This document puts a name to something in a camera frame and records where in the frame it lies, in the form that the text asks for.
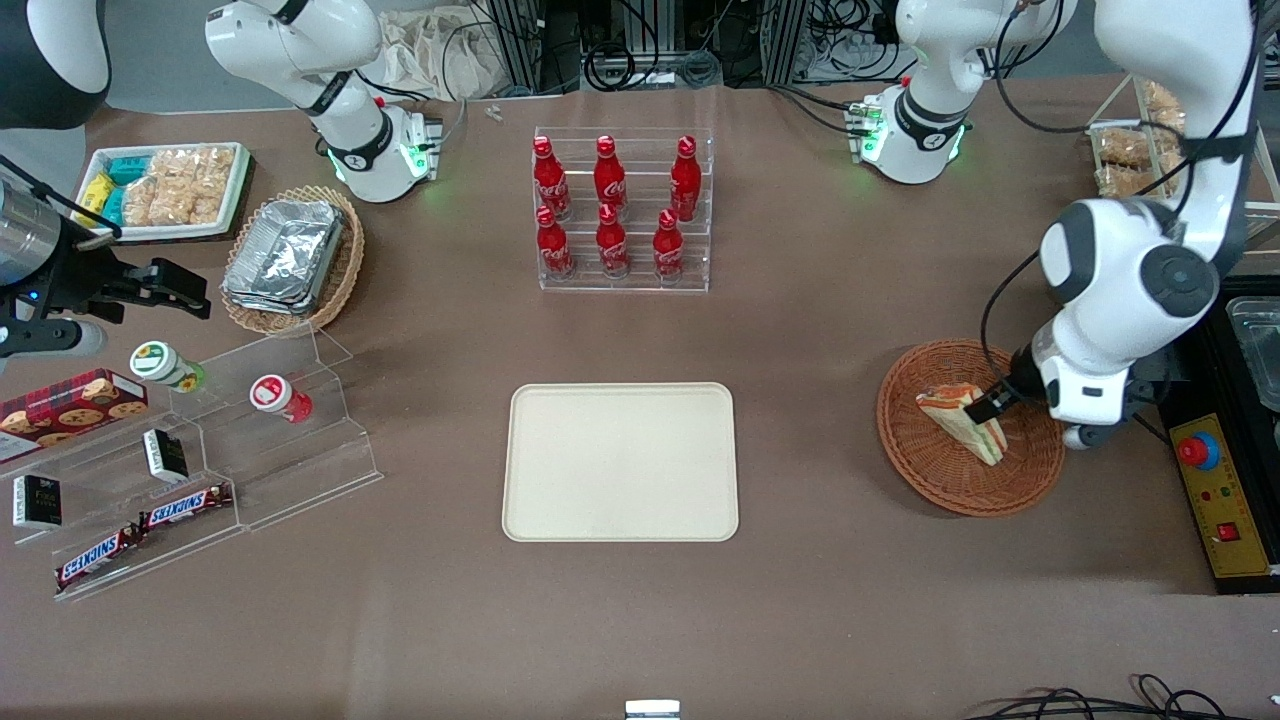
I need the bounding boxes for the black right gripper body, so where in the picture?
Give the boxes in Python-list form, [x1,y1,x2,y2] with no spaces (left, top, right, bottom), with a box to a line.
[0,232,132,326]

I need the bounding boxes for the triangle sandwich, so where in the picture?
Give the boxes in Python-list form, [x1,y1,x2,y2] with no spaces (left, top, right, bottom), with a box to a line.
[916,383,1007,468]

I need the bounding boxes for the white snack tray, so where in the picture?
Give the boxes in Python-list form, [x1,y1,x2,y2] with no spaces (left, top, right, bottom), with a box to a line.
[75,142,251,244]

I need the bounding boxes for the round brown wicker basket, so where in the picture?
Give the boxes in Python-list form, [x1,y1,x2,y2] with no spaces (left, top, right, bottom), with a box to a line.
[877,340,1067,518]

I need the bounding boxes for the black base with tray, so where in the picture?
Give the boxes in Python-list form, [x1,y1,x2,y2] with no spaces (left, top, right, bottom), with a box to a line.
[1155,275,1280,597]

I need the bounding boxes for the oval light wicker basket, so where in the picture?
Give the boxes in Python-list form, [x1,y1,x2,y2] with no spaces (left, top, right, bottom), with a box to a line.
[220,185,365,337]

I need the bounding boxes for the cream rectangular serving tray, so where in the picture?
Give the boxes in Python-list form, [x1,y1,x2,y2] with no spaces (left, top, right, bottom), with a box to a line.
[502,382,740,543]

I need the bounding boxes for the green lid cup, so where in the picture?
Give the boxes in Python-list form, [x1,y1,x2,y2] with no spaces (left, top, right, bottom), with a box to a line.
[130,341,207,394]

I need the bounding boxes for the rice cracker snack bags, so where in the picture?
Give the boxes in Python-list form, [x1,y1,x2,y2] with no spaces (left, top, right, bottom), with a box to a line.
[120,147,237,227]

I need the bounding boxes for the aluminium foil container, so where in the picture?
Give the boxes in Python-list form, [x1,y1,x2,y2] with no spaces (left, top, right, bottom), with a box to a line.
[222,285,319,311]
[225,198,346,299]

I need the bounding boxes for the red cookie box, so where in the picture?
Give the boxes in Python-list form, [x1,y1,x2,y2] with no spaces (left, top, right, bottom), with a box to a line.
[0,369,150,464]

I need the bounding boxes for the small black box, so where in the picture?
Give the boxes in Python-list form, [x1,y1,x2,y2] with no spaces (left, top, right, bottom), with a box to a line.
[12,475,64,531]
[143,428,190,484]

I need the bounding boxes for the red lid cup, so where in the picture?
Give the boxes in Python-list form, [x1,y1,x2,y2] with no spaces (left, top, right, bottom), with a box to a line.
[249,374,314,425]

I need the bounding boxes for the clear plastic container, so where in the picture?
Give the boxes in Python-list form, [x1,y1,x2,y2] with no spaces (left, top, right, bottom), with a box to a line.
[1225,296,1280,413]

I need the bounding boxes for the yellow emergency stop control box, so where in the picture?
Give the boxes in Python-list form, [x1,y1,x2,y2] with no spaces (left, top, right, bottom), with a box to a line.
[1169,414,1277,581]

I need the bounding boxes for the Snickers chocolate bar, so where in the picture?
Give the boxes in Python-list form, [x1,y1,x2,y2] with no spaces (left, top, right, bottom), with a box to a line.
[54,525,147,592]
[139,483,234,532]

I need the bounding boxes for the clear acrylic stepped shelf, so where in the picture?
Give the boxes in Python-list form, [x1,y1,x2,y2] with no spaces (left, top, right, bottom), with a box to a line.
[0,325,384,603]

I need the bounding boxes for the bagged snacks in rack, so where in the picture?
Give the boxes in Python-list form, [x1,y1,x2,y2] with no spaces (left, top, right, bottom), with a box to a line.
[1093,80,1188,199]

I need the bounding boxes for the white cloth bag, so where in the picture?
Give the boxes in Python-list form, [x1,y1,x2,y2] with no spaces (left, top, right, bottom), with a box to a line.
[372,8,504,102]

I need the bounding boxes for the white power strip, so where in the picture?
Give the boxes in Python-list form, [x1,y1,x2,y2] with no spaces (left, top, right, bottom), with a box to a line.
[798,28,917,84]

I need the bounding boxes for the red cola bottle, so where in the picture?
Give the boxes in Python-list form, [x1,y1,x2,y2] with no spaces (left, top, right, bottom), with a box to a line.
[596,204,631,279]
[669,135,703,224]
[652,208,687,283]
[532,136,572,222]
[536,206,576,281]
[594,135,629,214]

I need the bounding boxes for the clear acrylic bottle rack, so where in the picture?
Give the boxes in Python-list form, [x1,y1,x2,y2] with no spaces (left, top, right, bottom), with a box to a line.
[533,127,715,294]

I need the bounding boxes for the thin black right gripper cable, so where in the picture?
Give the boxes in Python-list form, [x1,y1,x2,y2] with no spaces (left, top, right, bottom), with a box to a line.
[0,154,124,242]

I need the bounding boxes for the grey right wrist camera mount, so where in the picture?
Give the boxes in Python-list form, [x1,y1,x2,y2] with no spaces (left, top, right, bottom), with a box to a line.
[0,317,107,360]

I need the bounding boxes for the white wire rack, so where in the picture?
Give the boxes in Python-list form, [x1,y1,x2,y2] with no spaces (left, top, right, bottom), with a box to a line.
[1087,73,1280,241]

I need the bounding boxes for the black floor cables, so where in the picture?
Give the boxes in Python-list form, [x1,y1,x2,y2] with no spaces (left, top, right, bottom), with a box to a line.
[964,674,1280,720]

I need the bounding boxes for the coiled black cables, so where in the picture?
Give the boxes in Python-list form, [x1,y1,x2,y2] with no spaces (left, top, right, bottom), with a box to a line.
[583,44,723,93]

